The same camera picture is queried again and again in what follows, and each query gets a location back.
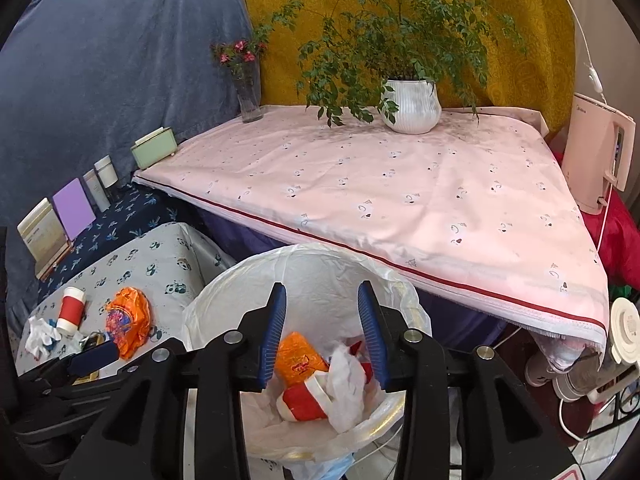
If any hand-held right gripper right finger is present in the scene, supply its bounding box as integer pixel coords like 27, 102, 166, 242
356, 280, 577, 480

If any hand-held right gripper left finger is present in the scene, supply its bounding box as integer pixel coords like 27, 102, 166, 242
59, 281, 289, 480

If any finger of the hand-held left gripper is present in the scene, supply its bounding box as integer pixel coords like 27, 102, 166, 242
66, 341, 122, 379

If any orange bag with red print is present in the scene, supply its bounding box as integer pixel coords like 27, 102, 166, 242
274, 332, 331, 386

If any orange bag with colourful print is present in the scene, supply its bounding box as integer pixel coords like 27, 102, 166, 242
105, 287, 152, 360

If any white glove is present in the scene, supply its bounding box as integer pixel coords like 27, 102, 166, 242
25, 316, 63, 361

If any white paper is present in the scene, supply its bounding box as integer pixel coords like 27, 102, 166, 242
325, 344, 373, 433

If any crushed red paper cup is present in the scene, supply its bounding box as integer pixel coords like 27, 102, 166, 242
277, 377, 333, 422

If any round white waste bin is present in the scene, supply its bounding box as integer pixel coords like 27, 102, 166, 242
182, 242, 433, 466

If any white lined trash bin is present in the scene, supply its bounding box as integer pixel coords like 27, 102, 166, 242
181, 241, 435, 480

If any purple cloth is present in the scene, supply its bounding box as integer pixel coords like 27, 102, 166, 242
195, 205, 506, 351

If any wooden book stand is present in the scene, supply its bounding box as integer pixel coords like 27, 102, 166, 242
35, 240, 74, 281

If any cream booklet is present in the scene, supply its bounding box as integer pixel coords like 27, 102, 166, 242
17, 199, 68, 263

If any dark blue leaf-print cloth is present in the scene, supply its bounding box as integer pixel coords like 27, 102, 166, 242
40, 185, 176, 286

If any pink printed cloth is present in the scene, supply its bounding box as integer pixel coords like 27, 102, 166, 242
132, 105, 611, 356

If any purple card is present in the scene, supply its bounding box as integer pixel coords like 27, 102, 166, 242
52, 177, 96, 241

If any white cosmetic tube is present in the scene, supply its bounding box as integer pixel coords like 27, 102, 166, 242
82, 169, 111, 213

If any green tissue box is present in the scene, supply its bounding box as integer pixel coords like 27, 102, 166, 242
131, 127, 178, 171

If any white ribbed plant pot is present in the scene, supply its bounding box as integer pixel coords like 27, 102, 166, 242
381, 78, 442, 135

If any glass vase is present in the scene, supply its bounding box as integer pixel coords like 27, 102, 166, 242
232, 62, 264, 124

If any white round device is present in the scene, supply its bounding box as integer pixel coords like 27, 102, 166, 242
609, 297, 640, 366

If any red cloth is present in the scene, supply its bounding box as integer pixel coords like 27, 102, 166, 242
580, 195, 640, 291

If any pink electric kettle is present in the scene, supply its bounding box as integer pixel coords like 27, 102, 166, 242
560, 92, 637, 216

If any blue-grey backdrop cloth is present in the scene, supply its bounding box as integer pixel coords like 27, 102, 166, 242
0, 0, 261, 281

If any green leafy plant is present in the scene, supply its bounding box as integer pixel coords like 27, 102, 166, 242
250, 0, 528, 128

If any yellow backdrop cloth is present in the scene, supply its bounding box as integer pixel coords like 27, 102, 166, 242
235, 0, 576, 131

